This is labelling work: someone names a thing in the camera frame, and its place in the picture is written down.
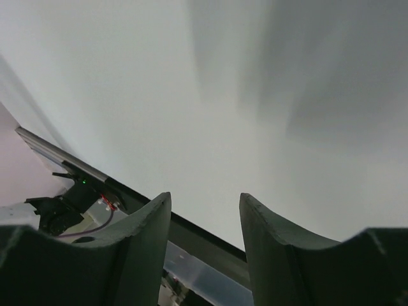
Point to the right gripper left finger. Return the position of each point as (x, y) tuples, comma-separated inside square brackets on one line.
[(119, 265)]

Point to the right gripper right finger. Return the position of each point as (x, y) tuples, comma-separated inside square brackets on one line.
[(290, 265)]

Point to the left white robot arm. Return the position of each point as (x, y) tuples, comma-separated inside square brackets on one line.
[(54, 215)]

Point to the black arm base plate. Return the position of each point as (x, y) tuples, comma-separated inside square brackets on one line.
[(196, 241)]

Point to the aluminium front frame rail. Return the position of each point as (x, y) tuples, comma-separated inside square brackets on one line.
[(60, 156)]

